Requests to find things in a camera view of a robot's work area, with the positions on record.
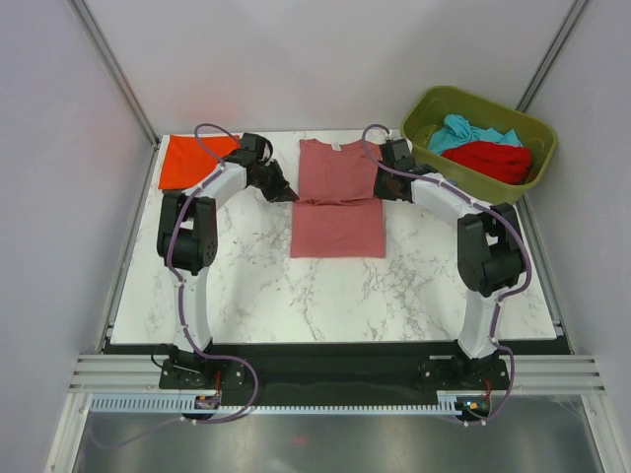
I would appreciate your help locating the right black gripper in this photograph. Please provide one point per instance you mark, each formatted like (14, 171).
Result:
(380, 191)

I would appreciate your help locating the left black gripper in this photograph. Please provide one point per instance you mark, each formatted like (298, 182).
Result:
(281, 191)

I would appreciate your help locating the pink t-shirt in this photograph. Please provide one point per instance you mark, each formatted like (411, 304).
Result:
(338, 214)

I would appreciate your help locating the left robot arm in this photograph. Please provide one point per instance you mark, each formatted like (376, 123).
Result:
(188, 237)

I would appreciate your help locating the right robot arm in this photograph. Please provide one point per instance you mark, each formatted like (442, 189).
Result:
(491, 255)

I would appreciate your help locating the turquoise t-shirt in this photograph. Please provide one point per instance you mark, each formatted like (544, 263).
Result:
(457, 131)

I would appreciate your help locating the folded orange t-shirt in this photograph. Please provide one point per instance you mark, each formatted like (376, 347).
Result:
(185, 164)

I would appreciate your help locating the olive green plastic basket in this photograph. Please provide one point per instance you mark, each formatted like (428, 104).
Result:
(428, 115)

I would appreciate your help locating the red t-shirt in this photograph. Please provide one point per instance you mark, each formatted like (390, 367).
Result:
(504, 163)

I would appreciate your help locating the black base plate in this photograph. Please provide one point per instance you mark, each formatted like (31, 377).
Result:
(347, 372)

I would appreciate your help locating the white slotted cable duct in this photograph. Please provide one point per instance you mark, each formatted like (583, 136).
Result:
(191, 404)

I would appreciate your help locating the right aluminium frame post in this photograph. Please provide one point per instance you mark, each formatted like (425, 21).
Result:
(552, 53)

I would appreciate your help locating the aluminium frame post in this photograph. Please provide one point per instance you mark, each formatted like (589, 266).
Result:
(95, 34)
(552, 53)

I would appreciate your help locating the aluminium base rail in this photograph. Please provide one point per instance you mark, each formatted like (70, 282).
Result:
(535, 374)

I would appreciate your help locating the left aluminium frame post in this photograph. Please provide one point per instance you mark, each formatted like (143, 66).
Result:
(95, 34)

